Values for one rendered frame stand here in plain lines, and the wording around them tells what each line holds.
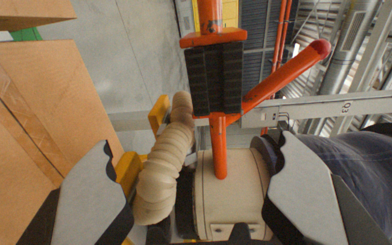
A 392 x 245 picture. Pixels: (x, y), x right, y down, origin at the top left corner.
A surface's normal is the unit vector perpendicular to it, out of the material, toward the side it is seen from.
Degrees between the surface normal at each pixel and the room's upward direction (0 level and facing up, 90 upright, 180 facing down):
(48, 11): 0
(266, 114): 90
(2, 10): 0
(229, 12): 90
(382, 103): 90
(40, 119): 0
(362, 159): 74
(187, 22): 90
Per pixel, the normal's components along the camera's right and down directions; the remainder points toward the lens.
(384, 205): 0.14, -0.13
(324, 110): -0.07, 0.55
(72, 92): 0.99, -0.07
